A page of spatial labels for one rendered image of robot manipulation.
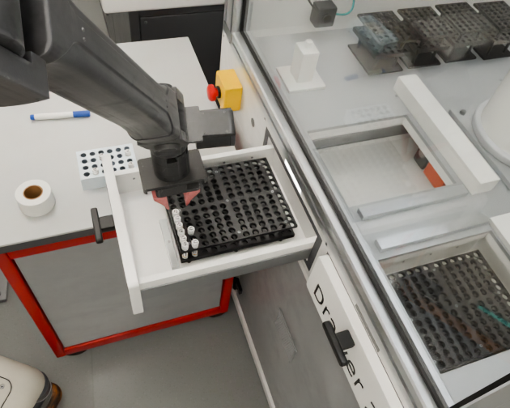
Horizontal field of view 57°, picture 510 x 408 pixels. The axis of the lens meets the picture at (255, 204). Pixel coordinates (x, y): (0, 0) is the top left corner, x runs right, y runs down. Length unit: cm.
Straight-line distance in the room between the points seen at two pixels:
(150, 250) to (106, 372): 86
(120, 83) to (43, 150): 80
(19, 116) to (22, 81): 102
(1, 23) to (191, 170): 53
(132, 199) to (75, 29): 66
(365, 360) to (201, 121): 44
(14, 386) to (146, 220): 68
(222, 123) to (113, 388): 118
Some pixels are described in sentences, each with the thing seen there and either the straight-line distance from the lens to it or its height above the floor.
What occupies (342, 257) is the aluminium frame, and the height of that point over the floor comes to 97.
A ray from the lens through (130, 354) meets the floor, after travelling 172.
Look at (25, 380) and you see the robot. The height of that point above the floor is 28.
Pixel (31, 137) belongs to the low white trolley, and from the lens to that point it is 124.
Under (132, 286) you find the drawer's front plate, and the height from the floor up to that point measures 93.
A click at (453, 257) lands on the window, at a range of 59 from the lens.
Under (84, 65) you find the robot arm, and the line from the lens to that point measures 36.
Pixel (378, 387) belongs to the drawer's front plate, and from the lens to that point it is 77.
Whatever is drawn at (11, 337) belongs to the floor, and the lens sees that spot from 183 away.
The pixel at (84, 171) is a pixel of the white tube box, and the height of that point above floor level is 80.
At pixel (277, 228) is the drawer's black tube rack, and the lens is 88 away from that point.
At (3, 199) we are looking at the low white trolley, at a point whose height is 76.
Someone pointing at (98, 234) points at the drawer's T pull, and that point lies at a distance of 85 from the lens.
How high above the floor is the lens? 162
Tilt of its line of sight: 53 degrees down
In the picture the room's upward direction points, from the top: 11 degrees clockwise
